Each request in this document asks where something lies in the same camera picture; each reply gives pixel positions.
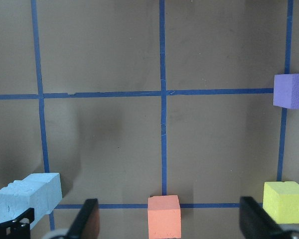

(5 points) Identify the yellow foam block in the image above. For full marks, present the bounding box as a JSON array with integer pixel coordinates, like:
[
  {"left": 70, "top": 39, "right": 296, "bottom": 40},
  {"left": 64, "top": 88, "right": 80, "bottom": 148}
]
[{"left": 263, "top": 181, "right": 299, "bottom": 224}]

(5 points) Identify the light blue block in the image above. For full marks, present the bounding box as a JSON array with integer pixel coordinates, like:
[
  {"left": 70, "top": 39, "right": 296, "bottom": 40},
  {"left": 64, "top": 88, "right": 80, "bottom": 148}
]
[
  {"left": 22, "top": 173, "right": 62, "bottom": 229},
  {"left": 0, "top": 180, "right": 38, "bottom": 223}
]

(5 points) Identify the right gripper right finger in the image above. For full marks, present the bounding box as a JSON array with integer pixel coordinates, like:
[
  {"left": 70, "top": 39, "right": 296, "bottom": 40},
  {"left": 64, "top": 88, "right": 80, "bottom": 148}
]
[{"left": 239, "top": 196, "right": 287, "bottom": 239}]

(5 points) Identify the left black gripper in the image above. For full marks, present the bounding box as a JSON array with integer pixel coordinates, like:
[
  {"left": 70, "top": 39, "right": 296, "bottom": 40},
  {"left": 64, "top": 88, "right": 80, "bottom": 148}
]
[{"left": 0, "top": 208, "right": 34, "bottom": 239}]

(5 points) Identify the orange foam block near right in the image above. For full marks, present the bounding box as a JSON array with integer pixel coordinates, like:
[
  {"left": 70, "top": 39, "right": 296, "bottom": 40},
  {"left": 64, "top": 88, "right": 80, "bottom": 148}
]
[{"left": 148, "top": 195, "right": 181, "bottom": 239}]

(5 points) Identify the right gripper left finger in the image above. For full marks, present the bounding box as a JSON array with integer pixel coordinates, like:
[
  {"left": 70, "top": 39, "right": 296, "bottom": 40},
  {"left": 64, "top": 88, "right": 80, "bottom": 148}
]
[{"left": 66, "top": 199, "right": 100, "bottom": 239}]

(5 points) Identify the purple foam block near right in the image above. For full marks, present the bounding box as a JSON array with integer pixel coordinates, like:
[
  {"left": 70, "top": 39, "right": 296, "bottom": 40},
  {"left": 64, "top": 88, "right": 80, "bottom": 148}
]
[{"left": 273, "top": 74, "right": 299, "bottom": 110}]

